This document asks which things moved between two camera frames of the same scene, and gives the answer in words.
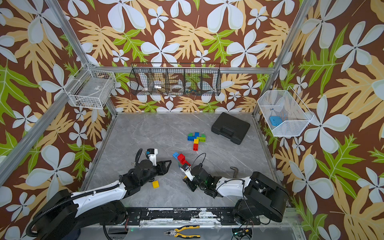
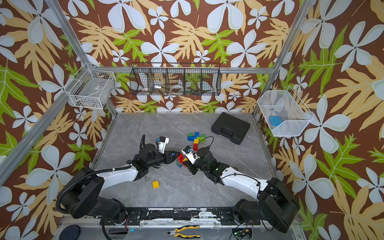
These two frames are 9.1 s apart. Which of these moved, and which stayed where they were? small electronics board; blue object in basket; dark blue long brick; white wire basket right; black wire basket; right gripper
Moved: right gripper
Stayed: blue object in basket; dark blue long brick; black wire basket; small electronics board; white wire basket right
